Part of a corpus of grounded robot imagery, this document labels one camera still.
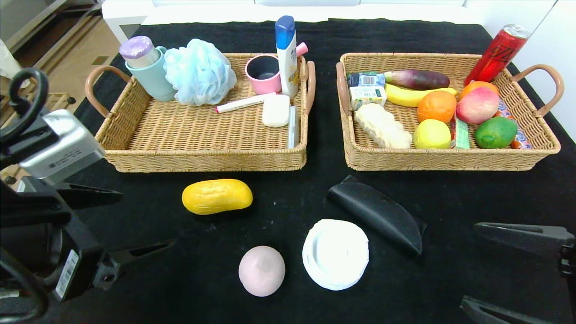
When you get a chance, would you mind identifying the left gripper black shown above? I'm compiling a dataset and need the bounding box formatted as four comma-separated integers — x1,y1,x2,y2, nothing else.
0,175,177,302

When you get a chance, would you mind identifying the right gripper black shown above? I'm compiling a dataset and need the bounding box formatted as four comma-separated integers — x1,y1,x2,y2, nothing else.
459,221,576,324

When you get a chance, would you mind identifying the yellow oval bread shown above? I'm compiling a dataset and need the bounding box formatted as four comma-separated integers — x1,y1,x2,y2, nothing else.
181,179,253,216

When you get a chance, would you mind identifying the yellow green lemon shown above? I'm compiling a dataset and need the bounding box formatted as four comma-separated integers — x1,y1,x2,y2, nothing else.
413,119,452,149

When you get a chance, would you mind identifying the striped bread roll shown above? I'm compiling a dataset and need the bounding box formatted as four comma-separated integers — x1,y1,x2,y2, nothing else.
353,103,413,149

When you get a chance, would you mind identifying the orange blue snack packet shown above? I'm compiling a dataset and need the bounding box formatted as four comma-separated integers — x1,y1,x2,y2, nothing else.
493,100,532,150

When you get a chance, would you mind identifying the wooden rolling rack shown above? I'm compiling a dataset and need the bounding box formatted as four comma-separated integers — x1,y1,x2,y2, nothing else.
0,92,76,186

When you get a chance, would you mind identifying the green lime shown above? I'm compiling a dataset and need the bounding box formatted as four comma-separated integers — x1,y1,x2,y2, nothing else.
474,117,518,149

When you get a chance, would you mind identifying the green snack packet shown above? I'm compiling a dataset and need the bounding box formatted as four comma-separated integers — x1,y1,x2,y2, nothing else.
450,117,470,149

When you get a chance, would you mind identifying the black pouch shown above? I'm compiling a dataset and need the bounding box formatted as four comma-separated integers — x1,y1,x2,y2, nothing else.
327,175,427,258

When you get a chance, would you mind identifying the teal plastic cup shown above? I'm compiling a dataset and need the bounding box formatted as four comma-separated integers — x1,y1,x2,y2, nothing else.
125,46,177,102

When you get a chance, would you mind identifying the pinkish grey ball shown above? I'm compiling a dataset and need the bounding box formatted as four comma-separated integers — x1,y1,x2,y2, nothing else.
238,245,286,297

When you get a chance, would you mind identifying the pink peach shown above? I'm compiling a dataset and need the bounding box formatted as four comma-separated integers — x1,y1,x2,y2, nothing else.
455,86,500,125

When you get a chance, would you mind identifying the light blue bath loofah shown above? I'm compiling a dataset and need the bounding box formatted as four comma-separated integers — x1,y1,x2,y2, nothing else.
163,39,237,106

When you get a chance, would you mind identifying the white round pad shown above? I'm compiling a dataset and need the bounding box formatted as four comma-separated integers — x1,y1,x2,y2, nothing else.
302,219,369,291

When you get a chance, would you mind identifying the white tube with pink cap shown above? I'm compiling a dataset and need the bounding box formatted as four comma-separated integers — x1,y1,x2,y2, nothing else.
216,92,277,114

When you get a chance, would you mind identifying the black table cloth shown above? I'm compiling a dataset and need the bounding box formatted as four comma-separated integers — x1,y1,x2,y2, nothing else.
0,19,576,324

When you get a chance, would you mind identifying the orange fruit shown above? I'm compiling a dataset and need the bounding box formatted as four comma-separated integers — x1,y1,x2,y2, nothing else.
416,90,457,124

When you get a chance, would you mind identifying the white hanging cloth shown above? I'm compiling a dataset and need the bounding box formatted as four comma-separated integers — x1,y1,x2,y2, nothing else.
0,38,23,81

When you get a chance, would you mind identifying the white soap bar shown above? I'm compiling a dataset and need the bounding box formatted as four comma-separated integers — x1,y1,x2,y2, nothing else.
262,94,291,127

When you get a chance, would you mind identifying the pink mug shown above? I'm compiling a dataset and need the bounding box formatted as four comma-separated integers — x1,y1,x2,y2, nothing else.
245,43,309,95

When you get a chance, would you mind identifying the thin white plastic case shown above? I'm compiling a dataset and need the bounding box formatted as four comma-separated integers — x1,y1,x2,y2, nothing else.
287,105,298,149

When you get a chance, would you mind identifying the yellow banana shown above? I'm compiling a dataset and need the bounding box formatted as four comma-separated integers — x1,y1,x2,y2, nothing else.
385,84,458,108

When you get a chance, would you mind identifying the white table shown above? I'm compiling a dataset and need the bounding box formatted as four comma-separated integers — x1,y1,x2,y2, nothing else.
103,0,477,45

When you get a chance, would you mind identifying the purple eggplant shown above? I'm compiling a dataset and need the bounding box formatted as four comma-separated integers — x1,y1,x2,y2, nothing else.
383,70,450,91

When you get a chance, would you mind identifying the red soda can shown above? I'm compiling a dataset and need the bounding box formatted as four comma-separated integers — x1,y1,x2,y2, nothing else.
463,24,531,87

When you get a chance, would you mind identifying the small white green carton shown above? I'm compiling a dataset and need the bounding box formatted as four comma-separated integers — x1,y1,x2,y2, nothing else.
349,86,388,111

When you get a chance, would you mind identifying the white shampoo bottle blue cap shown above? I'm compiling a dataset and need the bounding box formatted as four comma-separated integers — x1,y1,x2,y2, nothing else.
275,16,299,98

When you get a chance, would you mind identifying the small blue carton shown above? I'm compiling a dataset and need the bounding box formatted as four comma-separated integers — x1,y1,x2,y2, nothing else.
346,72,386,89

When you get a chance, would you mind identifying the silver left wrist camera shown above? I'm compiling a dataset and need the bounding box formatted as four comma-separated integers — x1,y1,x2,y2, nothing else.
19,109,105,181

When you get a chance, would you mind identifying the wicker basket with brown handles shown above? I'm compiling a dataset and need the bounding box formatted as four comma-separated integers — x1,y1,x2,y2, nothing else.
335,53,564,171
85,53,316,173

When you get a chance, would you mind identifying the black left camera cable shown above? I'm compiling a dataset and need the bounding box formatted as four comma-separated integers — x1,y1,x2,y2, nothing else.
0,67,49,151

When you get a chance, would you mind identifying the grey shelf frame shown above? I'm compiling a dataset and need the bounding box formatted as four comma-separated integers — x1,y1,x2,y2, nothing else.
0,0,106,59

